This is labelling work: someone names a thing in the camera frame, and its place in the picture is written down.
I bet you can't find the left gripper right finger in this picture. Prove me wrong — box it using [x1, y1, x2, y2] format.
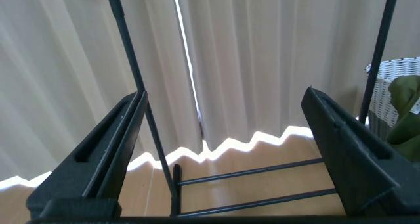
[301, 86, 420, 217]

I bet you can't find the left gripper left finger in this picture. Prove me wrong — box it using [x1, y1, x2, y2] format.
[26, 90, 149, 218]

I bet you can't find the green long-sleeved shirt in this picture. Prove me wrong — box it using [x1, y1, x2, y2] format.
[387, 74, 420, 162]

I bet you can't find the white laundry basket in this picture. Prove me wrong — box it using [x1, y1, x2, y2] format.
[364, 56, 420, 143]

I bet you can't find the black clothes rack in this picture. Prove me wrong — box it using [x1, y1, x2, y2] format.
[103, 0, 402, 217]

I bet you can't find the beige curtain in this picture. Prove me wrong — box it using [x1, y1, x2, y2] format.
[0, 0, 420, 183]

